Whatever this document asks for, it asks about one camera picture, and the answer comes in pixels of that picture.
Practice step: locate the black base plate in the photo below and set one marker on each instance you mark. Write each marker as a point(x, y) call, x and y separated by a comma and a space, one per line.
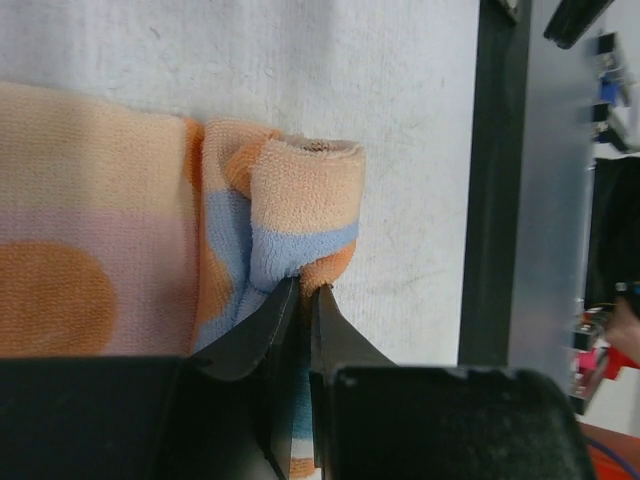
point(494, 184)

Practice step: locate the orange polka dot towel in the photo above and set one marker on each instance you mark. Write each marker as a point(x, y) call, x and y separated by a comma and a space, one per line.
point(133, 233)

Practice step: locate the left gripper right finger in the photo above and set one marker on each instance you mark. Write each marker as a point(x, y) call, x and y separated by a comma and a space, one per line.
point(374, 419)

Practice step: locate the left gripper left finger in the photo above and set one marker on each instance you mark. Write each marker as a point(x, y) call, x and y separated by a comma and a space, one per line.
point(225, 412)

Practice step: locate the red equipment in background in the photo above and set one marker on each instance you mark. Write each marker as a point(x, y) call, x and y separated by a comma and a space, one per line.
point(614, 455)

